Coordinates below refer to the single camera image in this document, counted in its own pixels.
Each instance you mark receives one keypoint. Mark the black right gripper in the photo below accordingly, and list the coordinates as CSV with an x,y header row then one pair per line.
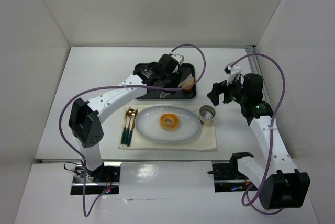
x,y
222,91

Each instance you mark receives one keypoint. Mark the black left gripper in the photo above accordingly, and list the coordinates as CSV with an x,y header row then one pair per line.
x,y
169,79

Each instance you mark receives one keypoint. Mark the metal tongs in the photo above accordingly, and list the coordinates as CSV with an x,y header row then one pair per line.
x,y
165,94

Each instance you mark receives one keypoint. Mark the small bread loaf half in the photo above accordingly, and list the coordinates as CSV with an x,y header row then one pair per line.
x,y
187,83

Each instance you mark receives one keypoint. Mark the orange glazed donut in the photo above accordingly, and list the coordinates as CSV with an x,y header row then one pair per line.
x,y
169,122

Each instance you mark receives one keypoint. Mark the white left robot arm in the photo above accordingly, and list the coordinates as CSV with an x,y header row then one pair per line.
x,y
86,117

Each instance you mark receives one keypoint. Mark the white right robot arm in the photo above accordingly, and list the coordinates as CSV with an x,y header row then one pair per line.
x,y
280,184

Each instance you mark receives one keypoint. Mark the black baking tray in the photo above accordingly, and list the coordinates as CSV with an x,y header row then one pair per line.
x,y
186,69

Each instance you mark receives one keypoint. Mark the stainless steel cup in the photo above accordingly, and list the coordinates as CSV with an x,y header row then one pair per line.
x,y
206,115

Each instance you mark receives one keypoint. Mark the light blue oval plate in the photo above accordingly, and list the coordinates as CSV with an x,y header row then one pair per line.
x,y
148,126

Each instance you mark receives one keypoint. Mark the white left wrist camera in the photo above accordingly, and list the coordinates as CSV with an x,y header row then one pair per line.
x,y
180,59

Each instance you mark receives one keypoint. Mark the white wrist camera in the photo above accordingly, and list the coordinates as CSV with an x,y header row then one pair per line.
x,y
233,71
180,59

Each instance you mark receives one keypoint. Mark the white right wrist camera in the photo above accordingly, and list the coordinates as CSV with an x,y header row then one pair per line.
x,y
233,71

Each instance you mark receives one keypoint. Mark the aluminium frame rail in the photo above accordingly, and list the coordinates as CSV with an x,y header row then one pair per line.
x,y
255,68

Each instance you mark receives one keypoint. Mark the gold spoon green handle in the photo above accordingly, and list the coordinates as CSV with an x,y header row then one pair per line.
x,y
128,116

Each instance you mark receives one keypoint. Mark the gold knife green handle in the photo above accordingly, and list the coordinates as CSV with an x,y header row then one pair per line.
x,y
133,124

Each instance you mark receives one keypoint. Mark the gold fork green handle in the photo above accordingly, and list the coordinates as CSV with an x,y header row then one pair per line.
x,y
130,134

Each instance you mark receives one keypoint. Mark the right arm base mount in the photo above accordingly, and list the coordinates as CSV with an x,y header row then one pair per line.
x,y
225,180

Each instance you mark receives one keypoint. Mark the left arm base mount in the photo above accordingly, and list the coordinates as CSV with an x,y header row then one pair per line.
x,y
107,180

